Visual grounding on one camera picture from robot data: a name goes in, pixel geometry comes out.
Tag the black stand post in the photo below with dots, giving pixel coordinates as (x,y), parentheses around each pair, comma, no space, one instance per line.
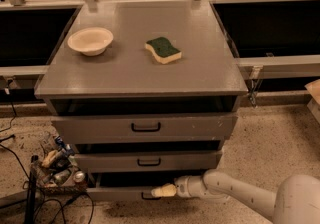
(31,192)

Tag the grey bottom drawer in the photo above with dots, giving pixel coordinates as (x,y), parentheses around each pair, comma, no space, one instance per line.
(130,186)

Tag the wooden box at right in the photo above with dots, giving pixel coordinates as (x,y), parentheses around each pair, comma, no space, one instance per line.
(313,89)

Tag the grey middle drawer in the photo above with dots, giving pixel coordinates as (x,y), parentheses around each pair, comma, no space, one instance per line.
(148,161)

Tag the grey drawer cabinet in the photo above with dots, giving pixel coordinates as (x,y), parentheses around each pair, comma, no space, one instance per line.
(127,80)

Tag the white bowl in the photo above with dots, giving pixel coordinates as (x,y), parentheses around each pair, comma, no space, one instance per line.
(90,41)

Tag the grey top drawer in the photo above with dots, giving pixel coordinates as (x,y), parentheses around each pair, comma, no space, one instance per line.
(144,128)

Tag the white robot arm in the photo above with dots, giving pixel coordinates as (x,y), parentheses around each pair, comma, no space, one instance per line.
(296,201)

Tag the green yellow sponge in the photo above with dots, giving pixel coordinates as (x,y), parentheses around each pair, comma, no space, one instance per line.
(162,50)

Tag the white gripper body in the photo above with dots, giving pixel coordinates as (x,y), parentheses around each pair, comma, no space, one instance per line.
(183,187)

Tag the grey drawer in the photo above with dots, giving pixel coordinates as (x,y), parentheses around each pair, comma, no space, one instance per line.
(144,128)
(130,186)
(148,161)

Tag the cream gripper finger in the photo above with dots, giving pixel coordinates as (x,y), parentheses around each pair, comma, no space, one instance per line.
(167,190)

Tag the tray of cans and clutter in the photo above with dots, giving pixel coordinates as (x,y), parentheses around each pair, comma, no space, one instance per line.
(57,172)

